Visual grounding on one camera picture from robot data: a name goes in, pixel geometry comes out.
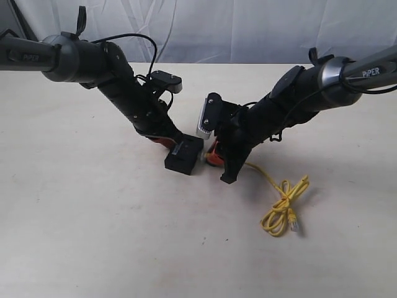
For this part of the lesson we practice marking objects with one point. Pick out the small black box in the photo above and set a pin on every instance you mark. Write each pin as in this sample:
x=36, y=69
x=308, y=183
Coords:
x=183, y=156

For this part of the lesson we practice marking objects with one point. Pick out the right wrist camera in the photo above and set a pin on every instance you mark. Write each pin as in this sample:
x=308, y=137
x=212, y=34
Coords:
x=214, y=113

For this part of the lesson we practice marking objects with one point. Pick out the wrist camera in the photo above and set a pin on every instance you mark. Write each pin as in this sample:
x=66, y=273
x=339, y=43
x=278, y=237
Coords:
x=166, y=81
x=214, y=113

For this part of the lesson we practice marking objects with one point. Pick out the white backdrop curtain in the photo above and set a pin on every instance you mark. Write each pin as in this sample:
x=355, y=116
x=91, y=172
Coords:
x=216, y=31

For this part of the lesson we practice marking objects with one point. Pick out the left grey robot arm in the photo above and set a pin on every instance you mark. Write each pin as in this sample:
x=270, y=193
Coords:
x=100, y=64

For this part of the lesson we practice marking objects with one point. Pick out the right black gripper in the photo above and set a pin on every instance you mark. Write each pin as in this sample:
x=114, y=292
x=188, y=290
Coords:
x=250, y=125

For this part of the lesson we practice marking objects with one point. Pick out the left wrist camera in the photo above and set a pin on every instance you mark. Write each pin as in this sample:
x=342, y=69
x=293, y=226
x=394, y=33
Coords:
x=166, y=81

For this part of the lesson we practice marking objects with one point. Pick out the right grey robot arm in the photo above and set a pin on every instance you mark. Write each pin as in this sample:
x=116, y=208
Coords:
x=298, y=96

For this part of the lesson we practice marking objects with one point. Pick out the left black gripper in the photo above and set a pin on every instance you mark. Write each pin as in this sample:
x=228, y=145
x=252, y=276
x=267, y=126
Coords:
x=141, y=107

